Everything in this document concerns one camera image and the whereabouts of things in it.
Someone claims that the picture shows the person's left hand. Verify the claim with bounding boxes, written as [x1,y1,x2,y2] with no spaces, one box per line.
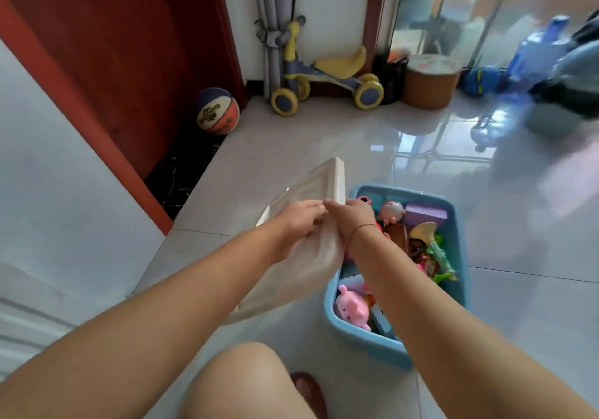
[269,200,328,263]

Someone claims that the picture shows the person's right hand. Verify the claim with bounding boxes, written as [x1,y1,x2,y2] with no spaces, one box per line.
[323,198,382,251]

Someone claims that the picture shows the round pink pig toy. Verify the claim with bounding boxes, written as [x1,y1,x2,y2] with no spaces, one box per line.
[376,200,407,226]

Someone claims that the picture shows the white plastic lid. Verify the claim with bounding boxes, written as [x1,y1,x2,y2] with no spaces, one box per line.
[224,157,347,326]

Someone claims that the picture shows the purple foam block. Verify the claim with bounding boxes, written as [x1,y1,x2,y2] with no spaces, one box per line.
[403,202,449,228]

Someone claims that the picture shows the pink pig toy pot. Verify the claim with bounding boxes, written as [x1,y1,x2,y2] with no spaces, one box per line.
[333,284,372,332]

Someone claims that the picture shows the small green toy piece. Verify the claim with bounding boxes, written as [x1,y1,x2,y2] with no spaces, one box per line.
[426,241,457,282]

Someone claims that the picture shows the blue-grey toy appliance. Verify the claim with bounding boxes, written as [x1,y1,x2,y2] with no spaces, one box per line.
[369,304,396,338]

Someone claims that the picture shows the blue plastic storage bin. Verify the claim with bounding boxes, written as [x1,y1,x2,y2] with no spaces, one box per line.
[323,183,470,372]

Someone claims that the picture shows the person's right forearm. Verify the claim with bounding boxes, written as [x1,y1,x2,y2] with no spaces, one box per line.
[346,231,599,419]

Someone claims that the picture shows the person's left forearm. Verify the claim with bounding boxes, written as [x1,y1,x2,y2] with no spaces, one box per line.
[0,226,291,419]

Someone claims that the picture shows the striped basketball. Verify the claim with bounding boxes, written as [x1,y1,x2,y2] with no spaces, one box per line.
[195,87,241,136]

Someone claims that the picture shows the black shopping bag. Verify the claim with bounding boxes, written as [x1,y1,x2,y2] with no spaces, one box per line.
[372,54,409,106]

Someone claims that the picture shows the yellow blue ride-on bike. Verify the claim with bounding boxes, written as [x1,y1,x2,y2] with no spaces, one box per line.
[270,15,386,117]

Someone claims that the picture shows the brown round stool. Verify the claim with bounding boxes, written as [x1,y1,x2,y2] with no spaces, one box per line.
[401,54,464,111]

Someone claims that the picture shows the pink left slipper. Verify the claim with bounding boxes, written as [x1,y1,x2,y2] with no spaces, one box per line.
[289,372,328,419]

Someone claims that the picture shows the blue round ball with goggles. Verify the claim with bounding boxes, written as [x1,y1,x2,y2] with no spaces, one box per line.
[458,65,504,99]

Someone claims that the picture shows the grey padded poles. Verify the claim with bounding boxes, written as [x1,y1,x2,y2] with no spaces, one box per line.
[250,0,300,102]

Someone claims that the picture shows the glass sliding door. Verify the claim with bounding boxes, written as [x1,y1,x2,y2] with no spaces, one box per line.
[388,0,599,71]

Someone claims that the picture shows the blue water jug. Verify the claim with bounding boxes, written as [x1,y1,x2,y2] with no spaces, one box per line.
[498,14,572,102]

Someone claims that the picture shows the grey-blue trash bin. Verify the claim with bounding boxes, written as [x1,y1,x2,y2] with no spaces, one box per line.
[524,39,599,139]

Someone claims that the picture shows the thin wrist bracelet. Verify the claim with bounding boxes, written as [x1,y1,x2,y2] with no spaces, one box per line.
[345,223,379,252]

